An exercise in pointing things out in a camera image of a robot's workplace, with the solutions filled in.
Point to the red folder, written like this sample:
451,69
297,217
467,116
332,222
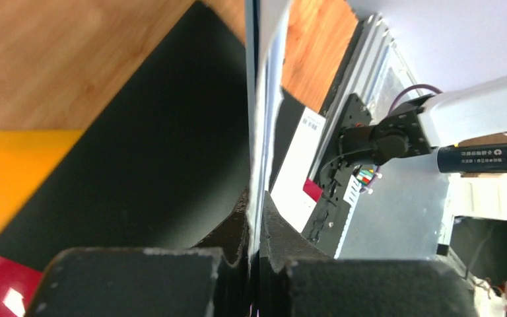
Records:
17,286

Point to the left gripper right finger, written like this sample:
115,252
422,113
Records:
297,279

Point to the black clip file folder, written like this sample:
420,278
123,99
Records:
161,166

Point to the orange folder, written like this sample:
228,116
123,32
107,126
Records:
26,158

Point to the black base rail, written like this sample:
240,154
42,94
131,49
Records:
327,225

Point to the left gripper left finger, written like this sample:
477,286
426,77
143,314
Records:
209,279

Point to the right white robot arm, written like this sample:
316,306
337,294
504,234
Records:
418,126

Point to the papers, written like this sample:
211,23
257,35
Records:
266,32

